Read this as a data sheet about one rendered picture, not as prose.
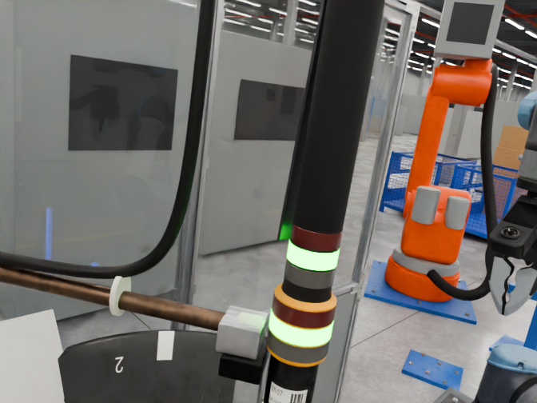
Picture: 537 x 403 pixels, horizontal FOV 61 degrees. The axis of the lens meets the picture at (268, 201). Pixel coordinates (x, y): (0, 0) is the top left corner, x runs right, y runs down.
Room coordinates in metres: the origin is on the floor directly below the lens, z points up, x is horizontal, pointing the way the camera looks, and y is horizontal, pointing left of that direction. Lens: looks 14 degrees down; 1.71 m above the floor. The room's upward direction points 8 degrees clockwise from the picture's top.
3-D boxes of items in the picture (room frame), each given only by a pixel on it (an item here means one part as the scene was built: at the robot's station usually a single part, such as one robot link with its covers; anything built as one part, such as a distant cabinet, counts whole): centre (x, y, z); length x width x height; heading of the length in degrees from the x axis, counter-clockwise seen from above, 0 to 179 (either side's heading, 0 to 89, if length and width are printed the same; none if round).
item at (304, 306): (0.29, -0.03, 1.56); 0.04 x 0.04 x 0.05
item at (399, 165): (7.25, -2.51, 0.49); 1.27 x 0.88 x 0.98; 136
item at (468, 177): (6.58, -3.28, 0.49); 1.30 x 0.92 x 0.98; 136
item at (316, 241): (0.29, -0.03, 1.62); 0.03 x 0.03 x 0.01
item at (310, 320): (0.29, -0.03, 1.57); 0.04 x 0.04 x 0.01
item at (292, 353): (0.29, -0.03, 1.55); 0.04 x 0.04 x 0.01
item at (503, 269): (0.68, -0.39, 1.46); 0.06 x 0.03 x 0.09; 136
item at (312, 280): (0.29, -0.03, 1.60); 0.03 x 0.03 x 0.01
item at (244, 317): (0.29, 0.00, 1.54); 0.02 x 0.02 x 0.02; 81
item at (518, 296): (0.66, -0.41, 1.46); 0.06 x 0.03 x 0.09; 136
